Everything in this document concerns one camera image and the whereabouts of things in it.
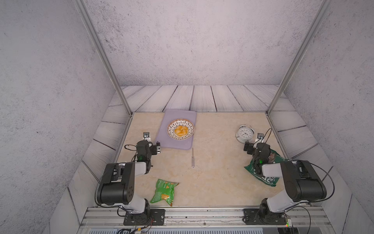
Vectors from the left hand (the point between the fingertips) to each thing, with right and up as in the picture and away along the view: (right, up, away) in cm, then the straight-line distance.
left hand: (152, 141), depth 95 cm
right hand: (+67, +1, -2) cm, 67 cm away
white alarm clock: (+63, +5, +8) cm, 64 cm away
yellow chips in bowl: (+18, +6, +10) cm, 22 cm away
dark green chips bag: (+77, -10, -4) cm, 78 cm away
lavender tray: (+7, -1, +10) cm, 12 cm away
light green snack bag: (+11, -24, -16) cm, 31 cm away
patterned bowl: (+19, +13, +16) cm, 28 cm away
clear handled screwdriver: (+26, -14, -2) cm, 30 cm away
